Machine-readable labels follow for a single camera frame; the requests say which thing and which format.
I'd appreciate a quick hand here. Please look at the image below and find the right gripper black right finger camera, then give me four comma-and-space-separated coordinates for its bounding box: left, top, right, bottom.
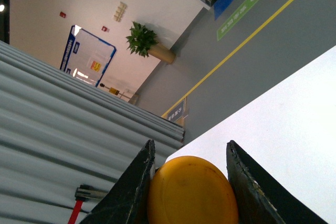
226, 140, 326, 223

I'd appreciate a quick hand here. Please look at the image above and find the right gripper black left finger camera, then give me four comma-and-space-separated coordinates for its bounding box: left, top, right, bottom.
81, 140, 155, 224

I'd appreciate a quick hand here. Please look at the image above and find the yellow push button switch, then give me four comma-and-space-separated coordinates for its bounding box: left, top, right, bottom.
147, 156, 238, 223

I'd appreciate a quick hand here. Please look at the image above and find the yellow caution sign stand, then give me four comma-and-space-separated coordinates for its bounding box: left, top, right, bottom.
99, 83, 131, 99

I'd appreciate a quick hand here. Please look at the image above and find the left grey curtain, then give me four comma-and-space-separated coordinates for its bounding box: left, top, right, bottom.
1, 42, 184, 223

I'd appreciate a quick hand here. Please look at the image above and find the dark floor sign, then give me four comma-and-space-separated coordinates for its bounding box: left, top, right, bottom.
166, 99, 189, 123

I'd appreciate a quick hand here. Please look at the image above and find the blue framed notice board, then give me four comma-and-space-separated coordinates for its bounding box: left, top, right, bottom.
60, 25, 117, 87

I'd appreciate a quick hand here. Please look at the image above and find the left potted plant gold pot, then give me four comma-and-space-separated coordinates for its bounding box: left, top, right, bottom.
126, 22, 176, 64

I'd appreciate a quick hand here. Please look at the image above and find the green floor sign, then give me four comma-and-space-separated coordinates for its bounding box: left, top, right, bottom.
216, 0, 259, 41

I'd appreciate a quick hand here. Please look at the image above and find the red handled tool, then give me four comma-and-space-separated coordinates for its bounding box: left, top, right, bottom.
68, 184, 108, 224

